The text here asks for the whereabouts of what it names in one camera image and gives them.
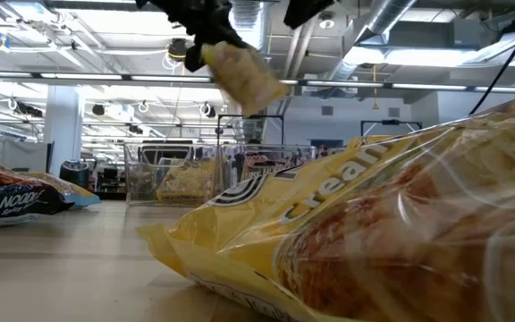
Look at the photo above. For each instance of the black round machine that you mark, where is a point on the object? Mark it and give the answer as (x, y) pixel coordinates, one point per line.
(74, 176)

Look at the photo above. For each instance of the clear plastic bin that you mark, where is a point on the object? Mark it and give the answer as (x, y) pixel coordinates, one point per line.
(230, 170)
(141, 179)

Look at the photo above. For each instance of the black hanging ceiling device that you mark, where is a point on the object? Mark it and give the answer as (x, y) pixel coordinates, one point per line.
(176, 47)

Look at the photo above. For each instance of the blue Maruchan noodle pack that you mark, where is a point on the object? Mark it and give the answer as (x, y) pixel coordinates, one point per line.
(83, 199)

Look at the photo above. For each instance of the black fire noodle pack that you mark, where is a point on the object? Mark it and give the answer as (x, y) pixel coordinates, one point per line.
(16, 205)
(266, 163)

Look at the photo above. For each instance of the long ceiling light rail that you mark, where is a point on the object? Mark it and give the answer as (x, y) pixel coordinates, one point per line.
(83, 76)

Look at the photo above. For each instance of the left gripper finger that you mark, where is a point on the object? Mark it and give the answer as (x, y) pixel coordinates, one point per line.
(196, 57)
(231, 39)

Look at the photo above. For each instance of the black metal stand frame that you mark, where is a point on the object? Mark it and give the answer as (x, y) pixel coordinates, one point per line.
(391, 121)

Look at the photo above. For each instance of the grey cubicle partition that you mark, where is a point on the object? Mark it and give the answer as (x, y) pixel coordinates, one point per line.
(16, 156)

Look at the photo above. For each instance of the white building pillar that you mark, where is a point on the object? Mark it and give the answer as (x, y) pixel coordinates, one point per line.
(63, 129)

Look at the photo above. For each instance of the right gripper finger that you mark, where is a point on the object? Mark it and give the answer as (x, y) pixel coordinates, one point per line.
(306, 10)

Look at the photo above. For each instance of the silver smooth ventilation duct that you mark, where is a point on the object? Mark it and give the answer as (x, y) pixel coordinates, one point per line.
(387, 18)

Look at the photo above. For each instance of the yellow Maruchan noodle pack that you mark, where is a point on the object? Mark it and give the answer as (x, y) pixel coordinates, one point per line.
(244, 76)
(374, 223)
(186, 183)

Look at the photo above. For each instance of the silver ribbed ventilation duct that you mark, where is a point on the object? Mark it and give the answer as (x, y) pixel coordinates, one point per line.
(250, 22)

